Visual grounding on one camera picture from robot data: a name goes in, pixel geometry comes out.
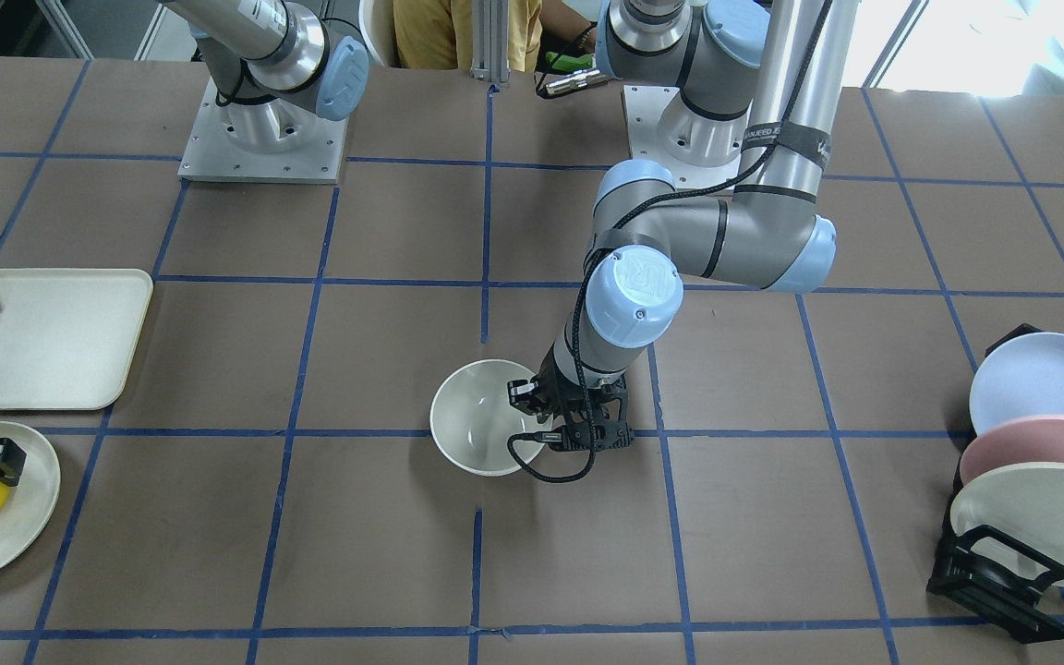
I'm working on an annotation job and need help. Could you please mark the pink plate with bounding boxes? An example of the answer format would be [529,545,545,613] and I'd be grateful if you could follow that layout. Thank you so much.
[959,414,1064,483]

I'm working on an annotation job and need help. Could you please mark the aluminium frame post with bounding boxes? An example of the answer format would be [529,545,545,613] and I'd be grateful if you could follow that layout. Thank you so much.
[469,0,511,88]

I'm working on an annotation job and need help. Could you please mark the white round plate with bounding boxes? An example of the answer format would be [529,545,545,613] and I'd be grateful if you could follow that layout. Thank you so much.
[0,421,62,569]

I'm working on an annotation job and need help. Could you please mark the white ceramic bowl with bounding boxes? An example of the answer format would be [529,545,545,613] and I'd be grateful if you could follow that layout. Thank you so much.
[429,359,543,477]

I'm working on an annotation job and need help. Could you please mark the person in yellow shirt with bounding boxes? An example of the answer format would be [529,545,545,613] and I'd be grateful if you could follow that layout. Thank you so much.
[393,1,591,73]

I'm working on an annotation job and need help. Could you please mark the black dish rack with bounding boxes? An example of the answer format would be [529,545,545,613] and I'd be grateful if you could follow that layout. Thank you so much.
[925,323,1064,645]

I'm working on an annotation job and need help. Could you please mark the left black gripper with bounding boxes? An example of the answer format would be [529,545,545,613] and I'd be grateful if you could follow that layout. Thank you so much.
[506,366,635,452]

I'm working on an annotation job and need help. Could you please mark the black braided cable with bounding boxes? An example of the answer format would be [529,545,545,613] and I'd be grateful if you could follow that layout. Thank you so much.
[506,0,834,485]

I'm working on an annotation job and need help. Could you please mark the green object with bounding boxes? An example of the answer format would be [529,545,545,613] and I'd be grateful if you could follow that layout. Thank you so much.
[543,52,594,76]

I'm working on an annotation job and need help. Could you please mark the light blue plate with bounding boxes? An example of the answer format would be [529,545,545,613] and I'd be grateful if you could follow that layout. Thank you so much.
[968,332,1064,434]

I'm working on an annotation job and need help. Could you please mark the white rectangular tray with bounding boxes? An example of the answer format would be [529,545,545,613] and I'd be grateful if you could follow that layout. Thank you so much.
[0,268,153,411]

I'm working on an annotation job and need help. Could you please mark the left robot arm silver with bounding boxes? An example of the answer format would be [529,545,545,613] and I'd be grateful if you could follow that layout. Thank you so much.
[508,1,858,452]

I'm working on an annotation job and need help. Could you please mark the silver cable connector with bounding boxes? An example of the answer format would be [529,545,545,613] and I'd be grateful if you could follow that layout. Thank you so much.
[536,67,611,100]

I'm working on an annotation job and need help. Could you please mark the cream plate in rack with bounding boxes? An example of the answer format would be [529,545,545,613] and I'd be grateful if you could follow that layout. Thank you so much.
[949,463,1064,586]

